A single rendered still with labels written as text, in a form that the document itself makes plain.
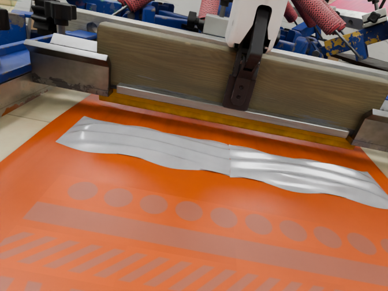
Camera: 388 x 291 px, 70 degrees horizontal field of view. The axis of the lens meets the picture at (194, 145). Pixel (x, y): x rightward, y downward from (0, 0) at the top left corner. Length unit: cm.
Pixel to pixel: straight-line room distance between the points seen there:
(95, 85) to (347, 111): 32
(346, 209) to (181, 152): 17
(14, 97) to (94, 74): 9
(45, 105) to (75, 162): 14
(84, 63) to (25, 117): 9
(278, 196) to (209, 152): 9
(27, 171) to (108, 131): 10
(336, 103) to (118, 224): 29
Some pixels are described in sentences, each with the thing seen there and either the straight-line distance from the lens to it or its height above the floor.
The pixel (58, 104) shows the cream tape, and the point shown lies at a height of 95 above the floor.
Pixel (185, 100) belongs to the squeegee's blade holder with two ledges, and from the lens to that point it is 34.
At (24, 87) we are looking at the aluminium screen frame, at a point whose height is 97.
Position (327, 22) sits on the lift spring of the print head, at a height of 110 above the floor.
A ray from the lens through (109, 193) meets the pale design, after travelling 24.
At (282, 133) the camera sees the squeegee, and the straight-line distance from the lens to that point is 40.
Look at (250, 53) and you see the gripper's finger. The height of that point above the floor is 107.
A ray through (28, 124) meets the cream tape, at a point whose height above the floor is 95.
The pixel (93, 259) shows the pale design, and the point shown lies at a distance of 20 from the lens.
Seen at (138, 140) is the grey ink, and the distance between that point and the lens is 30.
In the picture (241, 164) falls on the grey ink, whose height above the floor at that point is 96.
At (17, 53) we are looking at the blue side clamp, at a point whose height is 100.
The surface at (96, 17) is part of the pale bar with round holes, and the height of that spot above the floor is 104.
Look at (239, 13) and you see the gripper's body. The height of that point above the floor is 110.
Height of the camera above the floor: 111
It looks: 28 degrees down
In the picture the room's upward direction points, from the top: 12 degrees clockwise
